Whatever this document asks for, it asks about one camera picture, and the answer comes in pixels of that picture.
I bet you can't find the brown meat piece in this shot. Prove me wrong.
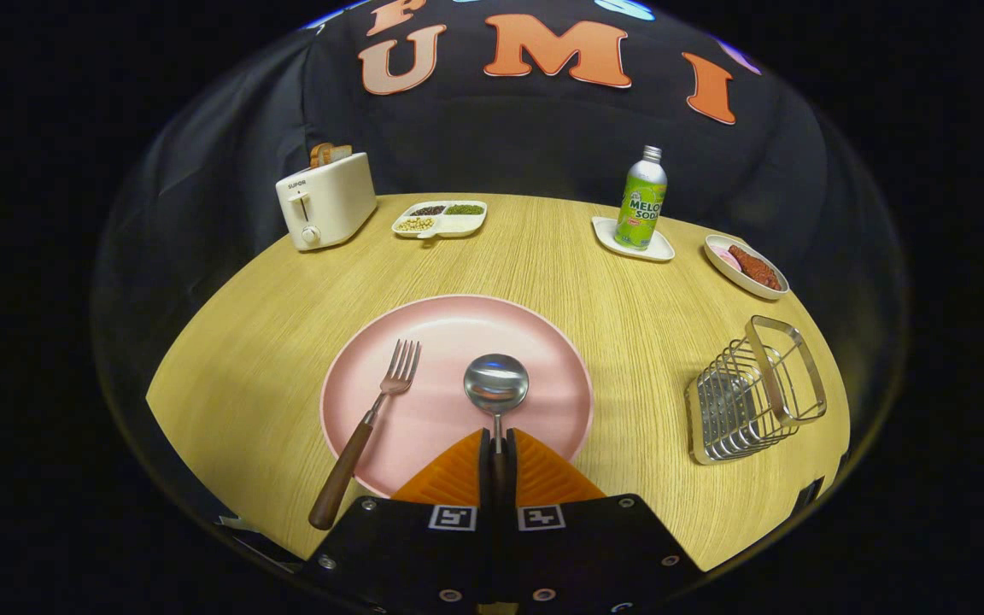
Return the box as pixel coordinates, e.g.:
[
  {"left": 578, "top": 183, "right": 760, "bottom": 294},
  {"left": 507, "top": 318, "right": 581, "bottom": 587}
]
[{"left": 728, "top": 244, "right": 782, "bottom": 291}]

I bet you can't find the white divided snack dish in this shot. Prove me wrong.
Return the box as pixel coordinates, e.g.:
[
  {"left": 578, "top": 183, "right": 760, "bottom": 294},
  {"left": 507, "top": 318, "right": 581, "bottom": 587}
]
[{"left": 391, "top": 200, "right": 489, "bottom": 241}]

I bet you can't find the cream toaster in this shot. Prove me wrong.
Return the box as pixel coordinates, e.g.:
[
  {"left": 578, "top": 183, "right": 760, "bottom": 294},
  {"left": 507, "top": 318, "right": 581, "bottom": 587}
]
[{"left": 275, "top": 152, "right": 378, "bottom": 252}]

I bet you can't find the white square coaster tray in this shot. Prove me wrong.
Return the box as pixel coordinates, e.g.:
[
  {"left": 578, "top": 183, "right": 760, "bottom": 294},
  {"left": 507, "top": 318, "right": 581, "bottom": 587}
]
[{"left": 591, "top": 215, "right": 676, "bottom": 262}]

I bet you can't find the spoon with wooden handle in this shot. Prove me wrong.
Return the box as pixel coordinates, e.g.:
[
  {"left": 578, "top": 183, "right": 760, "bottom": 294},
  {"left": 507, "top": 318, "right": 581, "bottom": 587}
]
[{"left": 464, "top": 354, "right": 530, "bottom": 505}]

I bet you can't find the pink round plate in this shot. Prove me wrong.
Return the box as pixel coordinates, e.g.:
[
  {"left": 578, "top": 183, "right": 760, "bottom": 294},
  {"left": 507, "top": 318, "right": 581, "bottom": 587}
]
[{"left": 320, "top": 295, "right": 595, "bottom": 499}]

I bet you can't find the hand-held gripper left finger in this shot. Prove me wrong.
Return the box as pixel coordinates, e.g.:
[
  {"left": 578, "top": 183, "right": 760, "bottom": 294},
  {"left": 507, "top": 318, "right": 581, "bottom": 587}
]
[{"left": 304, "top": 427, "right": 493, "bottom": 612}]

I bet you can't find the metal wire basket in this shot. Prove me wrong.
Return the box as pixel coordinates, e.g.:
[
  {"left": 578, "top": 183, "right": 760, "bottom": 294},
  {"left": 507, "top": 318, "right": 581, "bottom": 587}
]
[{"left": 684, "top": 315, "right": 829, "bottom": 466}]

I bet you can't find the green soda bottle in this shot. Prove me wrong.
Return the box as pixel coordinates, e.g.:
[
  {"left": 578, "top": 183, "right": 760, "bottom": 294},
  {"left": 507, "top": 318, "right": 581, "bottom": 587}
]
[{"left": 613, "top": 144, "right": 668, "bottom": 251}]

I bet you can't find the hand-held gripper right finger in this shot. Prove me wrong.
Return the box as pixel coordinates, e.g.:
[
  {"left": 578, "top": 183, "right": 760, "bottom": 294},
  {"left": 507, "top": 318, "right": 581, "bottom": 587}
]
[{"left": 496, "top": 427, "right": 706, "bottom": 612}]

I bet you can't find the white oval bowl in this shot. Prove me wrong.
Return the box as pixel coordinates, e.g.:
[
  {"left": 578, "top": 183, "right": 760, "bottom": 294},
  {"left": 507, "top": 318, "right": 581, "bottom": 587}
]
[{"left": 704, "top": 234, "right": 791, "bottom": 301}]

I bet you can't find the fork with wooden handle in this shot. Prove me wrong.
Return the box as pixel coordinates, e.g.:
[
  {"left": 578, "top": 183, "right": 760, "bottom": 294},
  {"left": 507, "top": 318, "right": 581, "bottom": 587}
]
[{"left": 308, "top": 339, "right": 422, "bottom": 531}]

